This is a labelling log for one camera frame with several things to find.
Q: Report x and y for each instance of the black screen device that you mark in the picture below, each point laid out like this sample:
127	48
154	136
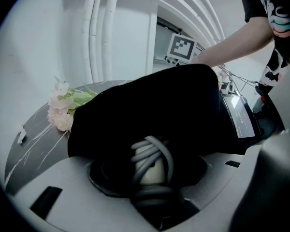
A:
241	116

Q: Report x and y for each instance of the white paper scrap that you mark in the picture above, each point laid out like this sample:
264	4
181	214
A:
21	134

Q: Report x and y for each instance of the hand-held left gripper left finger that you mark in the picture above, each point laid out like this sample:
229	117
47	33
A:
75	197

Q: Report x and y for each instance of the black cloth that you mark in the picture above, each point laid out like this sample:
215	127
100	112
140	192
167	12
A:
147	100

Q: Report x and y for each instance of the thick white wall pipe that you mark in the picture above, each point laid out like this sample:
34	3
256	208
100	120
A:
111	33

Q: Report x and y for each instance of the black white patterned shirt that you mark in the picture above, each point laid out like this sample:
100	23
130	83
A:
280	33

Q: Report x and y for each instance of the frosted glass window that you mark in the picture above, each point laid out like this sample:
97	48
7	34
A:
166	40

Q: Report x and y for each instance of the thin white wall pipe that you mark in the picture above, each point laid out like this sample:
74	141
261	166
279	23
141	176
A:
90	33
100	33

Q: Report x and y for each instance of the person's right forearm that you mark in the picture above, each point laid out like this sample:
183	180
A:
236	45

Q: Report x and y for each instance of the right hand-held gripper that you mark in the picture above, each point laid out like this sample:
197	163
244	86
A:
181	47

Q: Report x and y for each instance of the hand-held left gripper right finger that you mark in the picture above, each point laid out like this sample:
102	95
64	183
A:
215	190

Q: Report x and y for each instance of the pink artificial flower bouquet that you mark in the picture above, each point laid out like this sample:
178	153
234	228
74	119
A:
62	105

